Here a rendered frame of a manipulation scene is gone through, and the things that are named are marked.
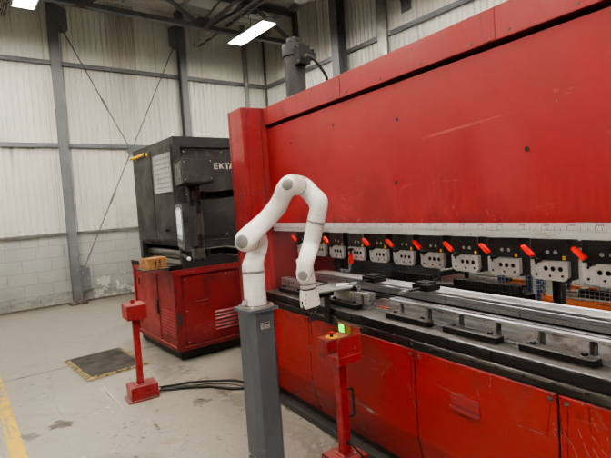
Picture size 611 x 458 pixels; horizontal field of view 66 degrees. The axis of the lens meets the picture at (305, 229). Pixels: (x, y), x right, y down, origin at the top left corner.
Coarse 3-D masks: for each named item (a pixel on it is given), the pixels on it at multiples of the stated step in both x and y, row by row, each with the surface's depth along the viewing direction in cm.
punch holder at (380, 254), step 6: (372, 234) 271; (378, 234) 267; (384, 234) 263; (390, 234) 263; (372, 240) 272; (378, 240) 267; (384, 240) 263; (390, 240) 263; (372, 246) 272; (378, 246) 268; (384, 246) 264; (372, 252) 272; (378, 252) 267; (384, 252) 264; (390, 252) 264; (372, 258) 273; (378, 258) 268; (384, 258) 264; (390, 258) 264
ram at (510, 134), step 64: (448, 64) 216; (512, 64) 190; (576, 64) 169; (320, 128) 306; (384, 128) 256; (448, 128) 219; (512, 128) 193; (576, 128) 171; (384, 192) 260; (448, 192) 223; (512, 192) 195; (576, 192) 173
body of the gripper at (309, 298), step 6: (312, 288) 241; (300, 294) 242; (306, 294) 240; (312, 294) 242; (318, 294) 245; (300, 300) 243; (306, 300) 240; (312, 300) 242; (318, 300) 244; (306, 306) 241; (312, 306) 242
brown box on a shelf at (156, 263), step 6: (144, 258) 459; (150, 258) 458; (156, 258) 460; (162, 258) 463; (144, 264) 459; (150, 264) 455; (156, 264) 459; (162, 264) 463; (138, 270) 465; (144, 270) 456; (150, 270) 454; (156, 270) 458
